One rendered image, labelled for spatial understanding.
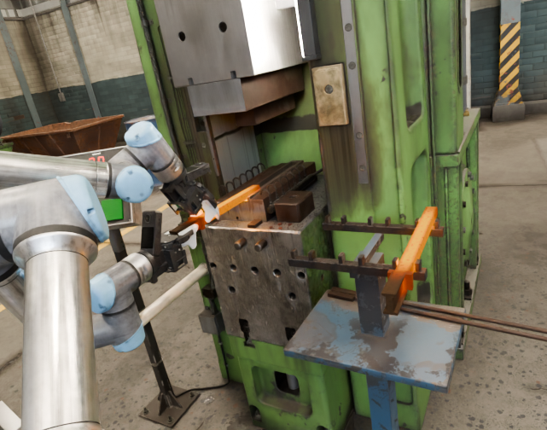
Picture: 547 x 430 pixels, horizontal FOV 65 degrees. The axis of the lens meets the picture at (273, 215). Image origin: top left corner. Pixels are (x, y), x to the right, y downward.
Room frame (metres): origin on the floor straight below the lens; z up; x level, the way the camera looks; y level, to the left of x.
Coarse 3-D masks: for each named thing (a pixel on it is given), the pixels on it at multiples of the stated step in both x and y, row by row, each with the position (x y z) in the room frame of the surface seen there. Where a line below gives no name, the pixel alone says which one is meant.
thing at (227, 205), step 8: (240, 192) 1.35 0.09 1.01; (248, 192) 1.34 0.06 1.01; (224, 200) 1.28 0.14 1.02; (232, 200) 1.26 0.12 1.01; (240, 200) 1.30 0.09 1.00; (224, 208) 1.23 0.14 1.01; (200, 216) 1.16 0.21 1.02; (184, 224) 1.09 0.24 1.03; (192, 224) 1.10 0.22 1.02; (200, 224) 1.12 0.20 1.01; (176, 232) 1.05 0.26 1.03
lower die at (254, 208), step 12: (276, 168) 1.65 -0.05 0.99; (300, 168) 1.58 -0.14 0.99; (312, 168) 1.62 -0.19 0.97; (252, 180) 1.58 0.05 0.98; (264, 192) 1.37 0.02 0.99; (240, 204) 1.34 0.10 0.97; (252, 204) 1.32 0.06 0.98; (264, 204) 1.29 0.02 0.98; (228, 216) 1.37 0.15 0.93; (240, 216) 1.35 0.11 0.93; (252, 216) 1.32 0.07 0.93; (264, 216) 1.30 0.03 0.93
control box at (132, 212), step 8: (88, 152) 1.55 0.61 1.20; (96, 152) 1.55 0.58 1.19; (104, 152) 1.54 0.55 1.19; (112, 152) 1.54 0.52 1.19; (96, 160) 1.53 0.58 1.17; (104, 160) 1.52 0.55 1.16; (128, 208) 1.42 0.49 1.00; (136, 208) 1.45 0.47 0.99; (128, 216) 1.41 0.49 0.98; (136, 216) 1.43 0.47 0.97; (112, 224) 1.41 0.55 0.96; (120, 224) 1.41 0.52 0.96; (128, 224) 1.42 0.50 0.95; (136, 224) 1.44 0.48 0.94
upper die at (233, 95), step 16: (224, 80) 1.32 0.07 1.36; (240, 80) 1.29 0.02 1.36; (256, 80) 1.37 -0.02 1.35; (272, 80) 1.45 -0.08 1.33; (288, 80) 1.55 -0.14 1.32; (192, 96) 1.39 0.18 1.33; (208, 96) 1.36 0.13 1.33; (224, 96) 1.33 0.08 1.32; (240, 96) 1.30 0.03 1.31; (256, 96) 1.35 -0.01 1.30; (272, 96) 1.43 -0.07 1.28; (208, 112) 1.36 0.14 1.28; (224, 112) 1.33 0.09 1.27
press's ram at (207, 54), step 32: (160, 0) 1.41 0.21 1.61; (192, 0) 1.35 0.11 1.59; (224, 0) 1.29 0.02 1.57; (256, 0) 1.33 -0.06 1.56; (288, 0) 1.40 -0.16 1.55; (192, 32) 1.36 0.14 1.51; (224, 32) 1.30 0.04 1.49; (256, 32) 1.31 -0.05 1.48; (288, 32) 1.48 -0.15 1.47; (192, 64) 1.38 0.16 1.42; (224, 64) 1.31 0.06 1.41; (256, 64) 1.28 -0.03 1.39; (288, 64) 1.45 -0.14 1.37
